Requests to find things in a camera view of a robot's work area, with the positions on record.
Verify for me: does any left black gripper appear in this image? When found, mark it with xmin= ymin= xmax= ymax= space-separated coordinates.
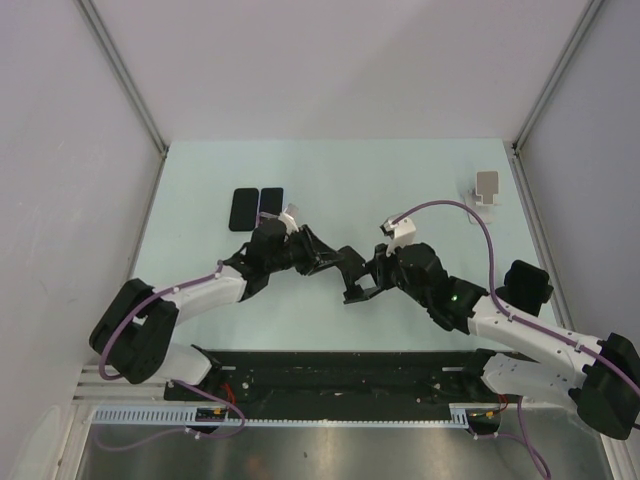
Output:
xmin=266 ymin=224 xmax=344 ymax=276

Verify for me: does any black phone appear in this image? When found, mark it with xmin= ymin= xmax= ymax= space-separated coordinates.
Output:
xmin=228 ymin=188 xmax=259 ymax=232

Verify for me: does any white phone stand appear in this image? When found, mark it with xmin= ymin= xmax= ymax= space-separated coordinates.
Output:
xmin=462 ymin=170 xmax=500 ymax=225

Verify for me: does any black phone stand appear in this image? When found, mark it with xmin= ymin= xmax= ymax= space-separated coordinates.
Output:
xmin=496 ymin=260 xmax=554 ymax=317

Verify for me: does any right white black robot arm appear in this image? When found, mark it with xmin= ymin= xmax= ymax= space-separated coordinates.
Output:
xmin=339 ymin=243 xmax=639 ymax=440

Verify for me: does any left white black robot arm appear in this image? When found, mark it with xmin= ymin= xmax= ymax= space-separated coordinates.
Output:
xmin=89 ymin=219 xmax=365 ymax=400

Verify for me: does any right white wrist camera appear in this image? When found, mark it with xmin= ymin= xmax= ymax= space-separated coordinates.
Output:
xmin=381 ymin=217 xmax=416 ymax=257

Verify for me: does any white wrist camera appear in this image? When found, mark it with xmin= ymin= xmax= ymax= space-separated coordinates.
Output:
xmin=278 ymin=203 xmax=299 ymax=234
xmin=381 ymin=217 xmax=416 ymax=257

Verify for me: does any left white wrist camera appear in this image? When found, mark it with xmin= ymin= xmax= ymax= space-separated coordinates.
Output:
xmin=278 ymin=203 xmax=299 ymax=234

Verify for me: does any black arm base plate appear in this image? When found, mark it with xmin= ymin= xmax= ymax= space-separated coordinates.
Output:
xmin=164 ymin=349 xmax=517 ymax=420

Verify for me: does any white slotted cable duct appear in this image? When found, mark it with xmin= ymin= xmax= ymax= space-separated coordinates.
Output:
xmin=91 ymin=405 xmax=487 ymax=429

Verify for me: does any right aluminium frame post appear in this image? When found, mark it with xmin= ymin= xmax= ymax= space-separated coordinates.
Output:
xmin=514 ymin=0 xmax=609 ymax=151

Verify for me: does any aluminium frame post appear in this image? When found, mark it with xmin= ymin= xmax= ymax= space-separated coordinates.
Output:
xmin=514 ymin=0 xmax=609 ymax=151
xmin=73 ymin=0 xmax=169 ymax=160

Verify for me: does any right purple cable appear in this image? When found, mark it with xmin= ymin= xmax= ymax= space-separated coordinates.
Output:
xmin=392 ymin=200 xmax=640 ymax=474

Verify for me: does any left aluminium frame post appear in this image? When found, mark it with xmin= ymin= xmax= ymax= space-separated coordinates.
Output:
xmin=73 ymin=0 xmax=169 ymax=160

